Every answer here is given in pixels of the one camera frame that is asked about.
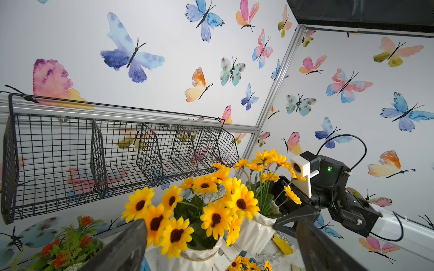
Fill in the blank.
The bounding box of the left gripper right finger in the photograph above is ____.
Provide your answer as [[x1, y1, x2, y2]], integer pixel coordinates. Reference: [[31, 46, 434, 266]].
[[296, 218, 367, 271]]

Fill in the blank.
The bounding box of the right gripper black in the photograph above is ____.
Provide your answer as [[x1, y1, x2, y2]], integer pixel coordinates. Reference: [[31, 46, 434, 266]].
[[271, 176, 334, 238]]

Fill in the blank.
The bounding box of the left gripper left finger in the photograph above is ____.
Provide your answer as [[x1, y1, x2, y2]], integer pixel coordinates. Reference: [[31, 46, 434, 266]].
[[80, 220, 148, 271]]

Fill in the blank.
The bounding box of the sunflower pot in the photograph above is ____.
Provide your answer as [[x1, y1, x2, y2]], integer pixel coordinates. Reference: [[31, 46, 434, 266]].
[[229, 149, 307, 254], [121, 163, 260, 271], [226, 256, 273, 271]]

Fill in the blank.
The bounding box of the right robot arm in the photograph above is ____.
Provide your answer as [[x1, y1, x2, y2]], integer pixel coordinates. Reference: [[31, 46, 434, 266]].
[[271, 151, 434, 262]]

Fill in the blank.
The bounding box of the blue white slatted shelf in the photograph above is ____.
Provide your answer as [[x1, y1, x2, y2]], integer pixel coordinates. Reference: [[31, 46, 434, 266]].
[[141, 231, 305, 271]]

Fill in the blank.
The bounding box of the yellow toy shovel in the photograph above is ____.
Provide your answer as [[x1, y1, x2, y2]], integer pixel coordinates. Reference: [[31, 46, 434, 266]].
[[273, 233, 294, 255]]

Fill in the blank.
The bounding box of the red green flower pot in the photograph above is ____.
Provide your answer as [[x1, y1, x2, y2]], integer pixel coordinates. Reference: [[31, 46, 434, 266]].
[[1, 216, 104, 271]]

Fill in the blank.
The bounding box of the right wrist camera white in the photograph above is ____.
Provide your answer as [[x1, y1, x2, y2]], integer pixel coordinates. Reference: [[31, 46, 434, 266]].
[[291, 151, 321, 198]]

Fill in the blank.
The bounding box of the black wire wall basket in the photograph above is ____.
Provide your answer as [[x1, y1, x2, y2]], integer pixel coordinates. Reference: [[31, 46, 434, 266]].
[[1, 94, 239, 224]]

